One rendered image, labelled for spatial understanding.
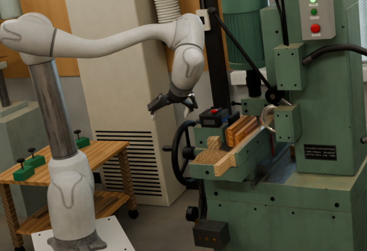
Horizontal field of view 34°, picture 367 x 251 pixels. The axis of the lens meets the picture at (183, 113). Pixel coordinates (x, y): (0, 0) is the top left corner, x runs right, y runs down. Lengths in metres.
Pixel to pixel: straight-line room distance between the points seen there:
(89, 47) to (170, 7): 1.70
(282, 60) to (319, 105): 0.22
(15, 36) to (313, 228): 1.25
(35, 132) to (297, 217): 2.54
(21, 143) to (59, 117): 2.01
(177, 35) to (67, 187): 0.66
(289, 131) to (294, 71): 0.22
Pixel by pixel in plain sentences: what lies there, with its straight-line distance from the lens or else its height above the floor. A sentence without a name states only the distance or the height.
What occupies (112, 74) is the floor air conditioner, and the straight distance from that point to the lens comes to 3.86.
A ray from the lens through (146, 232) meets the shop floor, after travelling 3.76.
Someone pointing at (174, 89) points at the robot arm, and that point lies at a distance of 2.15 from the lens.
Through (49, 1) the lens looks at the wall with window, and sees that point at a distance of 4.39.
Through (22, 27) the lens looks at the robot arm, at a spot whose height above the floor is 1.50.
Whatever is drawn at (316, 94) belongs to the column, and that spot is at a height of 1.11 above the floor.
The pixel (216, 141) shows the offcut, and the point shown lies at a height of 0.93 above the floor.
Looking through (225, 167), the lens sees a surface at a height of 0.92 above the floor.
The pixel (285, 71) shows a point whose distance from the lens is 2.08.
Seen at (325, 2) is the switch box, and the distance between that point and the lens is 2.01.
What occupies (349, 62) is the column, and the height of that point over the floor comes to 1.22.
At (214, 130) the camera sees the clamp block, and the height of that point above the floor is 0.95.
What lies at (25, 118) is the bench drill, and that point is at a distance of 4.28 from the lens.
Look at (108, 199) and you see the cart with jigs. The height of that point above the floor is 0.20.
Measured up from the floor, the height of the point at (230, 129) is 0.97.
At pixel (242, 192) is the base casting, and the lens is 2.29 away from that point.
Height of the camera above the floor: 1.71
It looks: 16 degrees down
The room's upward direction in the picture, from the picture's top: 9 degrees counter-clockwise
